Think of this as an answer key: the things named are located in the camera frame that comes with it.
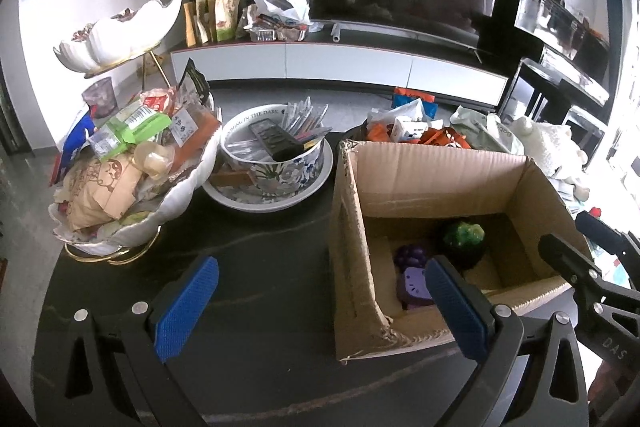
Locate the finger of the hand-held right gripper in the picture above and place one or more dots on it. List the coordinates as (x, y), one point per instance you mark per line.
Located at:
(600, 229)
(565, 254)

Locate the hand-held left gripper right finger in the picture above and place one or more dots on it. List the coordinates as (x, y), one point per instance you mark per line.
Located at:
(455, 307)

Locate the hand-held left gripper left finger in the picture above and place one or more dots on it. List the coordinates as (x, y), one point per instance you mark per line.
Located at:
(185, 307)

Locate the purple toy camera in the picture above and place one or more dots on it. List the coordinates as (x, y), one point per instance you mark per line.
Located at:
(415, 287)

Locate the purple flower toy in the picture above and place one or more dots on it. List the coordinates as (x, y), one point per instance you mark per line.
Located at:
(412, 254)

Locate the black green ball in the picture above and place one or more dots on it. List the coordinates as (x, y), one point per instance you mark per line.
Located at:
(462, 239)

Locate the brown cardboard box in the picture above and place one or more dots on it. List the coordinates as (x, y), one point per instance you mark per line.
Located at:
(350, 232)

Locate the black marble desktop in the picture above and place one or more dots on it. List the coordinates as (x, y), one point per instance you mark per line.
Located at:
(270, 267)

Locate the white plush toy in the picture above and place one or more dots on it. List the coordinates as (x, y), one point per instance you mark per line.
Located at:
(545, 142)

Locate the black glossy stool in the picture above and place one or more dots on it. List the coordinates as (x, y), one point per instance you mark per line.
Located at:
(585, 119)

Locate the white porcelain plate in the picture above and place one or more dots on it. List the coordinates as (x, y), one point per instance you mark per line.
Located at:
(265, 202)

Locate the brown packet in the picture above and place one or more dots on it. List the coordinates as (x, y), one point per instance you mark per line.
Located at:
(230, 179)

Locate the pale green plastic bag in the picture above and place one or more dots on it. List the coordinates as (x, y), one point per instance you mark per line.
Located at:
(480, 127)

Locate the blue white porcelain bowl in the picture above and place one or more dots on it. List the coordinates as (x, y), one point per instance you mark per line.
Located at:
(280, 172)

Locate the black glossy piano bench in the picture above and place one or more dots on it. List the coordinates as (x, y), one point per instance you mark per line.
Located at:
(540, 72)

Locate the pile of orange snack packets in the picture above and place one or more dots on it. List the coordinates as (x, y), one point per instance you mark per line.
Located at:
(415, 129)

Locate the black remote control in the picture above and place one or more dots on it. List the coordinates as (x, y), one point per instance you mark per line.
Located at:
(272, 138)

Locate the orange blue packet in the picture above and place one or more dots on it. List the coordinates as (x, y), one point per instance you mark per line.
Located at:
(415, 97)

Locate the bundle of pens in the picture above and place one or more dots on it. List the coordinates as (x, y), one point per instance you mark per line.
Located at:
(305, 119)

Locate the purple glass cup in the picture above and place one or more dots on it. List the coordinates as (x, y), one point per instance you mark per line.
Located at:
(97, 97)

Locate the white television cabinet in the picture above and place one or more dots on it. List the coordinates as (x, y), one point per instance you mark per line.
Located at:
(350, 62)

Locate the white shell tiered tray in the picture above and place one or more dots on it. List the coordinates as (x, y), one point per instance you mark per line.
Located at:
(115, 37)

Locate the foil food tray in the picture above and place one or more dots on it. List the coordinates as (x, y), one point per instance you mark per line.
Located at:
(265, 36)

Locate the row of brown snack pouches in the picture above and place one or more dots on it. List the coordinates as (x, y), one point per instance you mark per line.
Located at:
(225, 17)

